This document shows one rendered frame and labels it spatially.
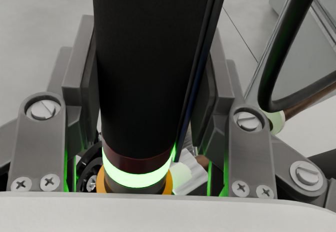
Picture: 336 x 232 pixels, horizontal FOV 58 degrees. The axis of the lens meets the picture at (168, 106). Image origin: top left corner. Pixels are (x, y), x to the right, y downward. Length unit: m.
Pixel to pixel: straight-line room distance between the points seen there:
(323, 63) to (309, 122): 0.77
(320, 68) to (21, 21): 2.36
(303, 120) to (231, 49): 2.22
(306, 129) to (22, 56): 2.25
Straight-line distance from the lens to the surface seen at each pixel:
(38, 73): 2.38
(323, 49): 1.34
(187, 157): 0.22
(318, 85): 0.31
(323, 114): 0.57
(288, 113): 0.28
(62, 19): 2.91
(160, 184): 0.16
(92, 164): 0.41
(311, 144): 0.55
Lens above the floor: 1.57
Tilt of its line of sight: 48 degrees down
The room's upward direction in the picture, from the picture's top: 10 degrees clockwise
